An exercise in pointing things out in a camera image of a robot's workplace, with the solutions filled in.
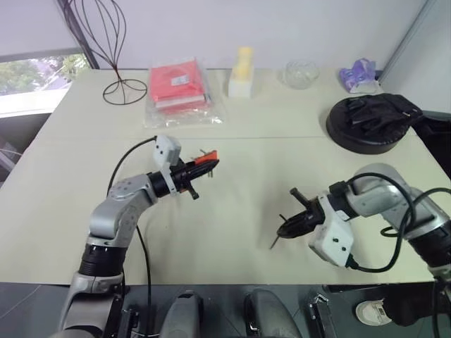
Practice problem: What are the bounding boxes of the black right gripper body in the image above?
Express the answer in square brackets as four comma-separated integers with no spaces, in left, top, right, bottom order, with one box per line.
[289,187,328,234]

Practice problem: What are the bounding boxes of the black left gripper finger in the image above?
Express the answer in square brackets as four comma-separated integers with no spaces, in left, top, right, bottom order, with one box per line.
[186,165,218,179]
[185,160,221,173]

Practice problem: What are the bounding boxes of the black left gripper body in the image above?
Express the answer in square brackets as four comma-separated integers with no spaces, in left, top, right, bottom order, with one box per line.
[169,159,202,202]

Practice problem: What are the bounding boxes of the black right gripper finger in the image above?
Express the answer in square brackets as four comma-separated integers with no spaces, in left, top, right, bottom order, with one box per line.
[278,210,320,230]
[276,220,318,237]

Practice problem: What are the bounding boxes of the orange hex key holder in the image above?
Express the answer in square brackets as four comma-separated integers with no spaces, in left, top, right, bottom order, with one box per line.
[193,150,220,167]

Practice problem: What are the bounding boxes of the red packets in plastic bag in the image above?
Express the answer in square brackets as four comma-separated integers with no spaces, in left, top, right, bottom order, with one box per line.
[142,57,227,130]

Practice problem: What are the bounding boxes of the red booklet pack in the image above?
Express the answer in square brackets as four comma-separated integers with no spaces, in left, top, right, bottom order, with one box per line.
[148,59,213,114]

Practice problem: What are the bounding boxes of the black round base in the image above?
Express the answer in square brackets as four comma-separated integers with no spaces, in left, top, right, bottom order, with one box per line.
[325,94,412,155]

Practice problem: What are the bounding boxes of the yellow and white box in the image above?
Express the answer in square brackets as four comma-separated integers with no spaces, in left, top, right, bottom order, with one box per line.
[227,46,256,99]

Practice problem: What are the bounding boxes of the white shoe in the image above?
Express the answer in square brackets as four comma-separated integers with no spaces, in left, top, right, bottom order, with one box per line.
[354,298,395,327]

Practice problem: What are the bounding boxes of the black fabric pouch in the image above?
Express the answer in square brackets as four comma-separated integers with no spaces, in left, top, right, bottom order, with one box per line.
[343,92,424,137]

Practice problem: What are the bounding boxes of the clear glass bowl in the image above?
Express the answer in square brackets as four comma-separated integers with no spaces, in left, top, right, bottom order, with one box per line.
[280,60,321,91]

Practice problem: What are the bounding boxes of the purple plastic packet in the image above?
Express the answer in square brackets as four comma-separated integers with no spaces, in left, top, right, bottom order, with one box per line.
[338,57,382,94]

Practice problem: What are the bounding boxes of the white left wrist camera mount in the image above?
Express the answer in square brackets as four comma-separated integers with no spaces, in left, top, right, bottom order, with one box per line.
[152,134,183,196]

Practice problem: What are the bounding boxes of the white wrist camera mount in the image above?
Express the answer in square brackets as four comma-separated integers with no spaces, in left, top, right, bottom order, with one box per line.
[308,192,354,268]
[152,134,183,196]

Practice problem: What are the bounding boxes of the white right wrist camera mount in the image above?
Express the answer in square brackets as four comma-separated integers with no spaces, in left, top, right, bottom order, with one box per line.
[308,192,354,268]

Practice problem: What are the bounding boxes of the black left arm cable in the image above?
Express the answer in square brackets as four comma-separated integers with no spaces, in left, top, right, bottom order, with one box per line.
[106,136,158,337]

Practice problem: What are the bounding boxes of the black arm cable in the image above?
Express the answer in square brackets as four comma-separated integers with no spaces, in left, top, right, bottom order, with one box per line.
[106,136,158,337]
[328,172,451,274]

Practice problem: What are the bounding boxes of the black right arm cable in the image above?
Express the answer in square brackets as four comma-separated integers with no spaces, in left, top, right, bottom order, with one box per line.
[328,172,451,274]

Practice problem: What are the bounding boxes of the dark wire hat stand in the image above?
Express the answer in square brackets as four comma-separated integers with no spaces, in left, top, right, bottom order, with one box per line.
[68,0,149,106]

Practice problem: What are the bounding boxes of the dark window frame post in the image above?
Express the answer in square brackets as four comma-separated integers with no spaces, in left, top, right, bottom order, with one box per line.
[54,0,100,70]

